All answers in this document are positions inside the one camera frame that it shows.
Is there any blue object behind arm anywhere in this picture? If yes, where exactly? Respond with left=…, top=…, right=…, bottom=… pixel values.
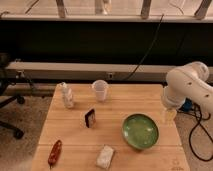
left=180, top=99, right=192, bottom=112

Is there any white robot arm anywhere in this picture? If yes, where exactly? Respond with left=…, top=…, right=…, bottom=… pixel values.
left=161, top=61, right=213, bottom=124

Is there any black standing eraser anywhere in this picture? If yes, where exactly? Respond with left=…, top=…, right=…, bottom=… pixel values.
left=85, top=109, right=96, bottom=128

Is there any green ceramic bowl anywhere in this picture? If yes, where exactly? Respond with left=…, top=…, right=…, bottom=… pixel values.
left=122, top=114, right=159, bottom=150

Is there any clear plastic cup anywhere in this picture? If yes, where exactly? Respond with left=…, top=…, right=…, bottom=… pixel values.
left=92, top=80, right=108, bottom=102

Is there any small white bottle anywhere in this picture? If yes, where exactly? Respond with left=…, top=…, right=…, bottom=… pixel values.
left=60, top=82, right=74, bottom=109

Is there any red chip bag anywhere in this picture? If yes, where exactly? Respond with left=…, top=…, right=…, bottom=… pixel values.
left=48, top=140, right=62, bottom=167

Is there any black office chair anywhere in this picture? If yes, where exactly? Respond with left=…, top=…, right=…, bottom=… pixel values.
left=0, top=52, right=25, bottom=139

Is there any black cable on floor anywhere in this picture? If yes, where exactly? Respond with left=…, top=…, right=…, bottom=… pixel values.
left=176, top=101, right=213, bottom=163

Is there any black hanging cable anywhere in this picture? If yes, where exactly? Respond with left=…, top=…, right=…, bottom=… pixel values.
left=121, top=13, right=165, bottom=82

